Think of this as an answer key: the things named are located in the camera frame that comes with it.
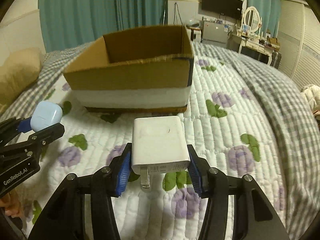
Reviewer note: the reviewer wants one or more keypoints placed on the silver mini fridge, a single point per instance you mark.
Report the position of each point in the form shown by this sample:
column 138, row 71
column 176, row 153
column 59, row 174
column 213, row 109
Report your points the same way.
column 215, row 32

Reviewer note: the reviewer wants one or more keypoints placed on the black wall television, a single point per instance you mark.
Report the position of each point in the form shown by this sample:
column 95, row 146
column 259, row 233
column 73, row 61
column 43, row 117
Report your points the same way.
column 229, row 8

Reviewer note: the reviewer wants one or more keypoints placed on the small white charger cube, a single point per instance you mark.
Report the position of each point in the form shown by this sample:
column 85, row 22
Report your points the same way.
column 158, row 147

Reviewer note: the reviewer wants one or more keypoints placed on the white puffer jacket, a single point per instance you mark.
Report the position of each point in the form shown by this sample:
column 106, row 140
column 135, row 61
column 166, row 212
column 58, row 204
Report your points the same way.
column 311, row 93

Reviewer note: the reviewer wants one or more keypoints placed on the green curtain by wardrobe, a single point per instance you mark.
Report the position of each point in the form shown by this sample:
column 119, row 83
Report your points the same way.
column 269, row 11

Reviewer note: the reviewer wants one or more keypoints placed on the tan pillow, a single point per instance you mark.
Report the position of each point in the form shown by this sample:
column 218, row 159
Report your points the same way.
column 20, row 70

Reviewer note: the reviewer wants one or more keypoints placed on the dark suitcase by wardrobe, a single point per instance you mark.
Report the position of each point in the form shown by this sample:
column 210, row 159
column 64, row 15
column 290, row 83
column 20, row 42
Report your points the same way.
column 276, row 58

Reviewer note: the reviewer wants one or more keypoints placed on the green checked bedsheet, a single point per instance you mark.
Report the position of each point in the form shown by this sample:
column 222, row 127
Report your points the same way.
column 290, row 117

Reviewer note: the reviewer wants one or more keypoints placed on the oval vanity mirror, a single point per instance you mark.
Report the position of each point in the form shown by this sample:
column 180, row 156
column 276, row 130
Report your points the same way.
column 251, row 20

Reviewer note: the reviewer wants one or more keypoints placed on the white suitcase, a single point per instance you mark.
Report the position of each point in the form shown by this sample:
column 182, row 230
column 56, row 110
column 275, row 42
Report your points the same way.
column 195, row 34

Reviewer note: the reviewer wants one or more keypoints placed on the white louvered wardrobe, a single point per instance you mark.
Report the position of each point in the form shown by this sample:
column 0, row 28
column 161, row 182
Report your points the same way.
column 298, row 34

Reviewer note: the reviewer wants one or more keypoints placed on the white dressing table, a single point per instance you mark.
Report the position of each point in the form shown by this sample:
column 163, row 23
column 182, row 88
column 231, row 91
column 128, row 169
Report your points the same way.
column 237, row 43

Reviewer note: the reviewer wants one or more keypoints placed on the floral quilted mat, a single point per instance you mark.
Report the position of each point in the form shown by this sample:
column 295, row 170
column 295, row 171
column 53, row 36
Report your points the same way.
column 224, row 123

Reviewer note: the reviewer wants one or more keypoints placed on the open cardboard box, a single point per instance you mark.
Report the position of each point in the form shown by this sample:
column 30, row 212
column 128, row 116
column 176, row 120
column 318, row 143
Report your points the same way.
column 139, row 70

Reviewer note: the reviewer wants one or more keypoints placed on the light blue earbuds case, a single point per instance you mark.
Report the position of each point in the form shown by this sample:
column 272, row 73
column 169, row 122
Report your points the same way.
column 46, row 114

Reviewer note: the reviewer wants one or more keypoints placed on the green window curtain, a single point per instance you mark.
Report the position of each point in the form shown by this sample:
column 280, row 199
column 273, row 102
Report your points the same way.
column 69, row 23

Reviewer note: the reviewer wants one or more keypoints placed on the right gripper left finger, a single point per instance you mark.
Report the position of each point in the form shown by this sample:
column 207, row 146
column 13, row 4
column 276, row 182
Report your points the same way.
column 83, row 205

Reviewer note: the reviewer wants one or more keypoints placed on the person's left hand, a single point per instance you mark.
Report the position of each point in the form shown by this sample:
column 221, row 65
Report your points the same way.
column 12, row 205

